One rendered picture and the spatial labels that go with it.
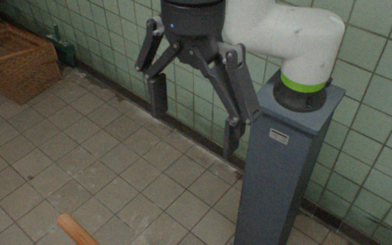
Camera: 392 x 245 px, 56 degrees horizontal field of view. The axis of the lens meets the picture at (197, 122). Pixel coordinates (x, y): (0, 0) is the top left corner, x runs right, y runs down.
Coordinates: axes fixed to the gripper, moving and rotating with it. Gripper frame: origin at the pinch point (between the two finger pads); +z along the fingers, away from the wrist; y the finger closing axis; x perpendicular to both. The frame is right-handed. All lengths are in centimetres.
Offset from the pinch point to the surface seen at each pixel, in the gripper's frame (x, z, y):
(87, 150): -59, 141, 139
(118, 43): -112, 89, 155
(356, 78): -104, 47, -1
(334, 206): -108, 128, -11
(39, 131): -50, 140, 180
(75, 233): 14.5, 29.5, 19.0
